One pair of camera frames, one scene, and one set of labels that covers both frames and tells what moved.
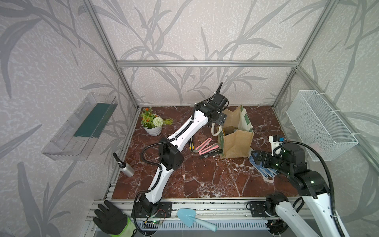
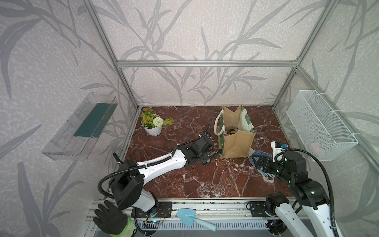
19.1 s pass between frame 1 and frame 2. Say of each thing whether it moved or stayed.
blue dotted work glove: stayed
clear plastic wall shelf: stayed
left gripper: moved
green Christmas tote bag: stayed
